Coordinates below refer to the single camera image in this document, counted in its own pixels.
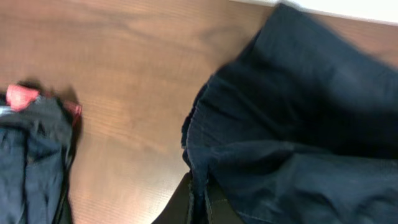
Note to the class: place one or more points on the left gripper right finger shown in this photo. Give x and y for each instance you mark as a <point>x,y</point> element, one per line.
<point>218,208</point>

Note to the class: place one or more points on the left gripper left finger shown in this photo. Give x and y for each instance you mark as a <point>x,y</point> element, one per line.
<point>177,210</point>

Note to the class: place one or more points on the navy blue shorts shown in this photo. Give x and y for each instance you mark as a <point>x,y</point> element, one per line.
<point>300,128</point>

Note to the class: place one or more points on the navy blue clothes pile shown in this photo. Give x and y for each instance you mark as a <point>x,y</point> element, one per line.
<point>35,163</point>

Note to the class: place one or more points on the red garment in pile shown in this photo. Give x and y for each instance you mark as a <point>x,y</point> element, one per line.
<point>19,97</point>

